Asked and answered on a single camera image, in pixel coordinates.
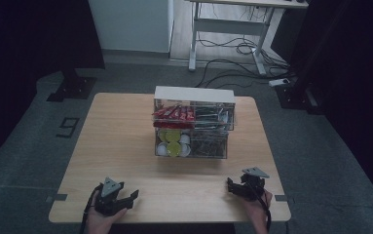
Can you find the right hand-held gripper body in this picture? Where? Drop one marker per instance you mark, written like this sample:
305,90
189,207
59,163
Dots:
252,187

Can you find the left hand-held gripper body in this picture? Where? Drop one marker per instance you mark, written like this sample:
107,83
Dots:
107,200

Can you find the green-lid coffee capsule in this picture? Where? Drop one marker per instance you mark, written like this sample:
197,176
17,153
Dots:
162,135
173,149
173,136

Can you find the clear drawer organizer white top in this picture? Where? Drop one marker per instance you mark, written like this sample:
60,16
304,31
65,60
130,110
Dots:
194,122

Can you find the person's left hand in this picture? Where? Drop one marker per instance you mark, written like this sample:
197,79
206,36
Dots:
101,222

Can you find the person's right hand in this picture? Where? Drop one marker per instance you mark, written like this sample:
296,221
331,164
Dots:
257,213

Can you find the grey tape piece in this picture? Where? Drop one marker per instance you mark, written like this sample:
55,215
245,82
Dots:
280,198
57,197

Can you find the pile of dark brown packets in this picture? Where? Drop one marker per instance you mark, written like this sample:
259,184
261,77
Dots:
208,145

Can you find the white coffee capsule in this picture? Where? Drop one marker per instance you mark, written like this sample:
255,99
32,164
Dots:
185,150
184,139
161,149

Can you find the pile of dark silver packets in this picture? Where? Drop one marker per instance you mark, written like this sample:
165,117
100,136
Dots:
211,117

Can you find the pile of red packets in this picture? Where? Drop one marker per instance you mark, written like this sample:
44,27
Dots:
174,115

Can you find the black stand base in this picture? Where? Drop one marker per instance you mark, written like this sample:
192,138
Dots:
73,87
299,97

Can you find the white power strip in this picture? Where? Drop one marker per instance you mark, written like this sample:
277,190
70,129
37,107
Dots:
279,82

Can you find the white cabinet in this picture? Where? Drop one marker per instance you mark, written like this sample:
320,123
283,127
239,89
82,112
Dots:
130,24

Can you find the white desk frame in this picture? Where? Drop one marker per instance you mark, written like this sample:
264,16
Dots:
232,26

